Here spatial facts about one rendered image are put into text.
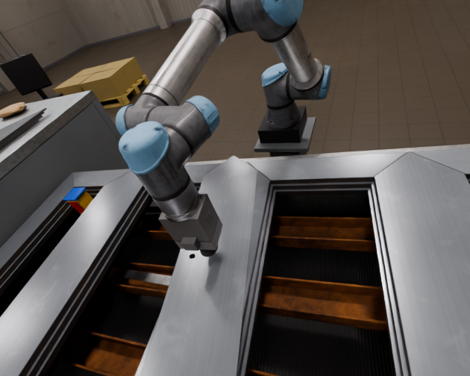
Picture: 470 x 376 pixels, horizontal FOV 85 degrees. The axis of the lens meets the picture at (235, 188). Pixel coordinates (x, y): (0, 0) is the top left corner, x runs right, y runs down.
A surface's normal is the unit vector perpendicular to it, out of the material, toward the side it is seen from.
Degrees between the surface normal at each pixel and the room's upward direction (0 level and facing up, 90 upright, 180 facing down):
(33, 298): 0
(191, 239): 0
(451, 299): 0
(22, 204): 90
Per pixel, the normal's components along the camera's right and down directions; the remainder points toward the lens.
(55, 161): 0.94, -0.02
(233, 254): -0.26, -0.69
